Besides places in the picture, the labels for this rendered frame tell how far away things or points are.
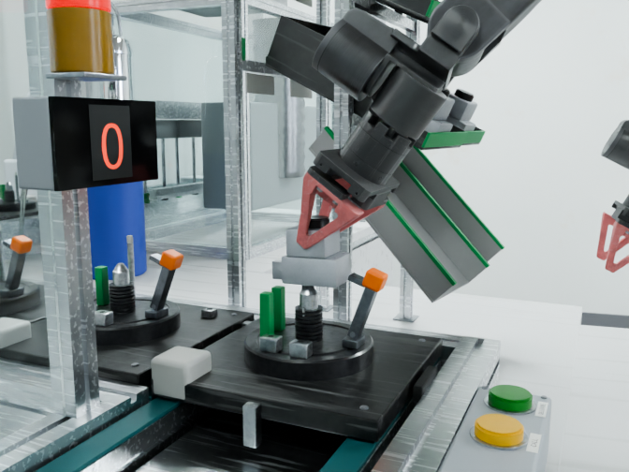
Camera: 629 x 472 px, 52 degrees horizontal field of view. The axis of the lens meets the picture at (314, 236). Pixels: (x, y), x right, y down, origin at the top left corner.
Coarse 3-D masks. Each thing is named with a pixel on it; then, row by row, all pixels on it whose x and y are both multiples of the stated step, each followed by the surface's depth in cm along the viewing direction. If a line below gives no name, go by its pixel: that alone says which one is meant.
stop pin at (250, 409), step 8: (248, 408) 59; (256, 408) 59; (248, 416) 59; (256, 416) 59; (248, 424) 59; (256, 424) 59; (248, 432) 59; (256, 432) 59; (248, 440) 60; (256, 440) 59
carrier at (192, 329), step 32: (128, 256) 85; (96, 288) 83; (128, 288) 79; (96, 320) 75; (128, 320) 77; (160, 320) 77; (192, 320) 83; (224, 320) 83; (128, 352) 72; (160, 352) 72
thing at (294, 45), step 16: (288, 32) 91; (304, 32) 90; (320, 32) 100; (272, 48) 93; (288, 48) 92; (304, 48) 90; (272, 64) 94; (288, 64) 92; (304, 64) 91; (304, 80) 91; (320, 80) 89; (368, 96) 86; (416, 144) 83; (432, 144) 84; (448, 144) 89
